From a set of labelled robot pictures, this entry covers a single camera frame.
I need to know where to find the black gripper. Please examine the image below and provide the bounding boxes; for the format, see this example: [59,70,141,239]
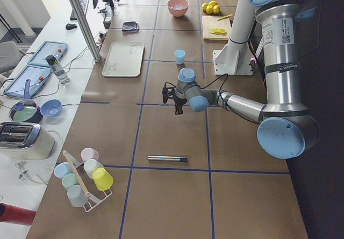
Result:
[162,86,187,115]

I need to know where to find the metal muddler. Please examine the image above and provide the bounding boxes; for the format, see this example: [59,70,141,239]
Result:
[147,155,188,163]

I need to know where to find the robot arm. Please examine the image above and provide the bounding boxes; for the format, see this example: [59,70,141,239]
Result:
[162,0,319,159]

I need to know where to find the blue plastic cup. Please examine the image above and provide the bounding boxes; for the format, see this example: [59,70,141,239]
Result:
[174,49,185,65]

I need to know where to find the pink cup on rack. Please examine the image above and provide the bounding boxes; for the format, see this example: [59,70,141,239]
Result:
[81,147,99,162]

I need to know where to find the yellow cup on rack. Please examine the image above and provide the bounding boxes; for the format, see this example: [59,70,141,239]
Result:
[92,167,114,191]

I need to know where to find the pile of ice cubes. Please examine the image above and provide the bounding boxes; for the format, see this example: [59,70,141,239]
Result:
[170,4,186,11]

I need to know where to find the white cup on rack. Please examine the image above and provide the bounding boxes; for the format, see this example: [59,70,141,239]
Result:
[83,158,104,179]

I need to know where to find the blue cup on rack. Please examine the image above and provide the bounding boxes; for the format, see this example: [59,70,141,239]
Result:
[53,162,73,179]

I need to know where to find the green cup on rack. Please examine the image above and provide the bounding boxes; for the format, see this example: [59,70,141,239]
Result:
[62,173,79,191]

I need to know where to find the grey cup on rack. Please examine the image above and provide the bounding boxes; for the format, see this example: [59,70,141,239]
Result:
[67,184,88,207]

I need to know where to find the cream bear tray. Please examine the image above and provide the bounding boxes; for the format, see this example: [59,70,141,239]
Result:
[102,42,144,77]

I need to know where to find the lemon slices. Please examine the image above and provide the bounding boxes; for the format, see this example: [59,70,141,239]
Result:
[209,28,227,35]

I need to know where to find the grey folded cloth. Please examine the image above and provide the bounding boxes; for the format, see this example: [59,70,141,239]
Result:
[121,21,140,32]

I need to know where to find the yellow plastic knife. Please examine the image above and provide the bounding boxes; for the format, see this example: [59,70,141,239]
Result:
[217,14,234,21]

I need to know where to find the pink bowl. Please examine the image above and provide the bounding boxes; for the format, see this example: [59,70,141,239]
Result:
[167,0,189,17]

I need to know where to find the clear water bottle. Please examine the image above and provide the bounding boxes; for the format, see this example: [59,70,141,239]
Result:
[45,55,70,84]

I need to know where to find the blue bowl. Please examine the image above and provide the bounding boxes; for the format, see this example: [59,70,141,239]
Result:
[40,99,62,117]

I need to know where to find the blue teach pendant far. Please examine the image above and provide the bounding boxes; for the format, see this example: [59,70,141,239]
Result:
[27,41,68,67]

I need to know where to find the blue teach pendant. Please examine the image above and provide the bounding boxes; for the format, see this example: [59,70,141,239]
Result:
[27,41,68,67]
[3,64,53,98]

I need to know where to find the black computer mouse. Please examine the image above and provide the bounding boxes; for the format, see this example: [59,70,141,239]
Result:
[65,23,77,31]

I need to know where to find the black keyboard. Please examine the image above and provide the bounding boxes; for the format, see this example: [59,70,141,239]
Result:
[69,0,90,20]

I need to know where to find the blue teach pendant near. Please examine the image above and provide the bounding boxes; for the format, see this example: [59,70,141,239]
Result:
[3,64,53,98]

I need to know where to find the cream toaster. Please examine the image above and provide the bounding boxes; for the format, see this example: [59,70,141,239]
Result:
[1,122,55,160]

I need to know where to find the red bottle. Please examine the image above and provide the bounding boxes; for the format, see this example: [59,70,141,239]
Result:
[1,203,36,226]

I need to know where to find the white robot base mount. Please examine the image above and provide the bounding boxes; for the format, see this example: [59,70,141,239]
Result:
[212,50,253,76]

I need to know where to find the aluminium frame post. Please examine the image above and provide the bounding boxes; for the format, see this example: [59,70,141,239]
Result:
[69,0,101,63]

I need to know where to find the white wire cup rack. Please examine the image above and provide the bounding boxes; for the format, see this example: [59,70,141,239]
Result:
[62,150,113,212]

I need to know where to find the saucepan with blue handle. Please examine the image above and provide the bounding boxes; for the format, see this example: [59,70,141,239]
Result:
[9,79,43,124]

